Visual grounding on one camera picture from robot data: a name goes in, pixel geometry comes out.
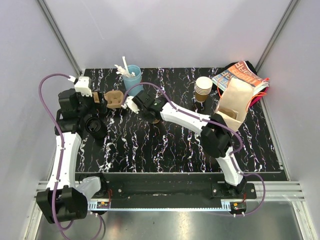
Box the aluminium frame rail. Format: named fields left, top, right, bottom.
left=35, top=180, right=305, bottom=216

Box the single cardboard cup carrier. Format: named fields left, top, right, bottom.
left=218, top=107, right=238, bottom=119

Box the right aluminium corner post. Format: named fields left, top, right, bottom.
left=255, top=0, right=300, bottom=72

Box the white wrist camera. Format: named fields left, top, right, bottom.
left=121, top=96, right=140, bottom=114
left=68, top=75, right=93, bottom=97

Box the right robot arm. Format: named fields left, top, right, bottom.
left=125, top=90, right=247, bottom=199

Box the stack of paper cups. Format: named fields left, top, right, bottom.
left=194, top=76, right=213, bottom=103

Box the left aluminium corner post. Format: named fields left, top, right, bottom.
left=35, top=0, right=83, bottom=76

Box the blue cup with stirrers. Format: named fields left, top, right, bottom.
left=122, top=65, right=144, bottom=96

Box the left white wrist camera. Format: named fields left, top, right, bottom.
left=68, top=75, right=93, bottom=97

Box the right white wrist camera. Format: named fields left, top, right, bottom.
left=121, top=96, right=140, bottom=114

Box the cardboard cup carrier stack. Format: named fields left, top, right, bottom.
left=92, top=90, right=124, bottom=109

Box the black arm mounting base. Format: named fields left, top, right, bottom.
left=79, top=172, right=256, bottom=201

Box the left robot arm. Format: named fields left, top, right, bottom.
left=36, top=88, right=108, bottom=224

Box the aluminium corner post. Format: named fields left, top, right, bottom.
left=35, top=0, right=83, bottom=76
left=255, top=0, right=300, bottom=72

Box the brown paper takeout bag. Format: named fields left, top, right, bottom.
left=215, top=77, right=254, bottom=132

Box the stack of black lids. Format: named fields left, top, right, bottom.
left=85, top=117, right=107, bottom=140

